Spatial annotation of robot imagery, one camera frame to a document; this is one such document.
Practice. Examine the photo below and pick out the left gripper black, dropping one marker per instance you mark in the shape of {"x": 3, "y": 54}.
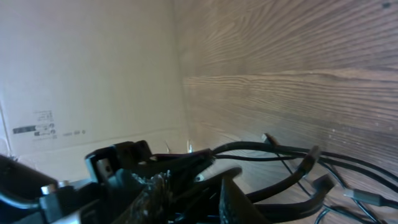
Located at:
{"x": 113, "y": 184}

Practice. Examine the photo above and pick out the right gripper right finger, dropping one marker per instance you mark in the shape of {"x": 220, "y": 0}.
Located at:
{"x": 235, "y": 207}

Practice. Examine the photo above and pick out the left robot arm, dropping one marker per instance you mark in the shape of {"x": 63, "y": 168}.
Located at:
{"x": 22, "y": 188}

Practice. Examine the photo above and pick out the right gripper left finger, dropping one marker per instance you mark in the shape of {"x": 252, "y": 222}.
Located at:
{"x": 151, "y": 202}

